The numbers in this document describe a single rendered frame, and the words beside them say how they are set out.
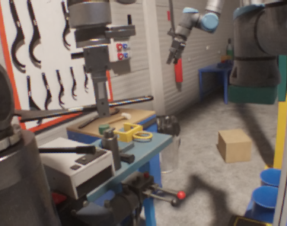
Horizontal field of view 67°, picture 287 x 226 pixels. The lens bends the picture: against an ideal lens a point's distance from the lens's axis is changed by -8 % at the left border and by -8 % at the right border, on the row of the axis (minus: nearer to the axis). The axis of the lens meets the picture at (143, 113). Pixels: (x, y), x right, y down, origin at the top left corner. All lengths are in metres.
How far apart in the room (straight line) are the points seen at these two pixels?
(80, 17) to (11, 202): 0.39
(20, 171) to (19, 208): 0.08
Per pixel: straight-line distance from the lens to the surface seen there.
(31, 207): 0.56
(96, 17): 0.48
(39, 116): 0.53
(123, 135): 1.46
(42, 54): 2.89
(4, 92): 0.60
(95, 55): 0.46
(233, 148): 3.25
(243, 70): 0.87
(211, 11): 1.34
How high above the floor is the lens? 1.64
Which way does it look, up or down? 17 degrees down
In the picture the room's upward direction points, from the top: 6 degrees counter-clockwise
